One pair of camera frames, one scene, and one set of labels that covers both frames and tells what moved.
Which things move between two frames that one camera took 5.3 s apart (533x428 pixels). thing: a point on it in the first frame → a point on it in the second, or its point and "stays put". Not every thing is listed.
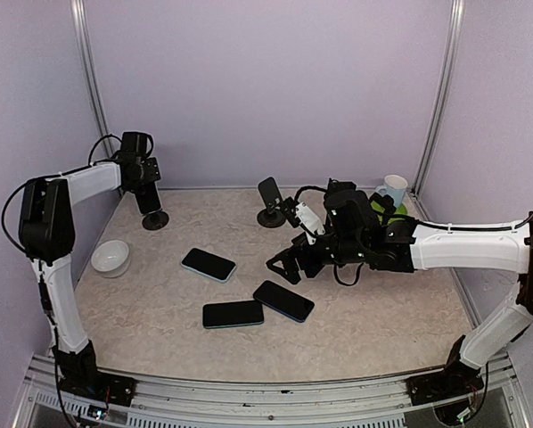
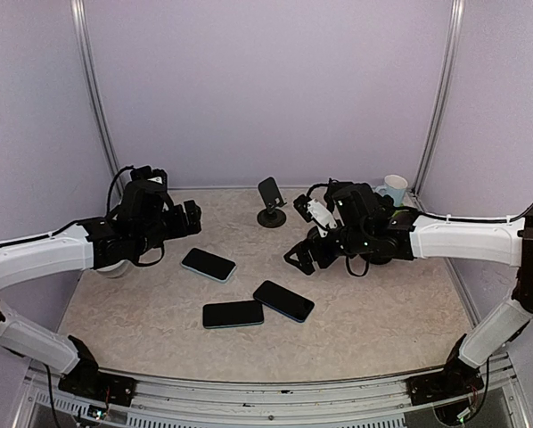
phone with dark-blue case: (284, 300) stays put
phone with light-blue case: (207, 264) stays put
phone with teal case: (233, 315) stays put
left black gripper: (153, 172) → (181, 228)
